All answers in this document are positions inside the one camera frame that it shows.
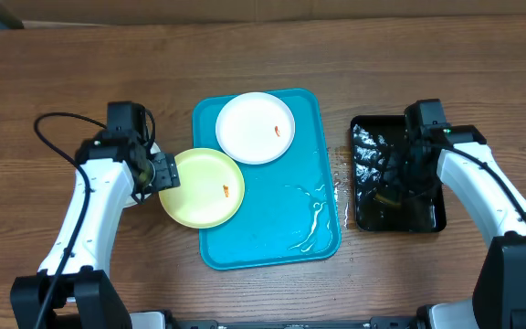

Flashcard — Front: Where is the white plate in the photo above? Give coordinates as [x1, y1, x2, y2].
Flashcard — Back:
[216, 92, 296, 165]
[124, 143, 161, 208]

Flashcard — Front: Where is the yellow green sponge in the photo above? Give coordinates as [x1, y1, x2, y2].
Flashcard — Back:
[374, 193, 401, 207]

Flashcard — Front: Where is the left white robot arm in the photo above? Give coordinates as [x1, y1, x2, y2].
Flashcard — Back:
[10, 127, 180, 328]

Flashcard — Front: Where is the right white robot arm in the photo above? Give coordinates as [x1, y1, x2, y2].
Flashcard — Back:
[377, 124, 526, 328]

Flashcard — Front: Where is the black water tray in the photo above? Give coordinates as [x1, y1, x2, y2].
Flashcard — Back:
[350, 115, 447, 233]

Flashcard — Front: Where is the teal plastic tray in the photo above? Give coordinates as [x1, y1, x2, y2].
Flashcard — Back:
[199, 88, 342, 271]

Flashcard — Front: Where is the white plate top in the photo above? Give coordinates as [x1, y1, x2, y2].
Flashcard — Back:
[216, 92, 296, 165]

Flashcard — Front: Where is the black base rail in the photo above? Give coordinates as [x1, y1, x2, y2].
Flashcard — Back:
[125, 310, 433, 329]

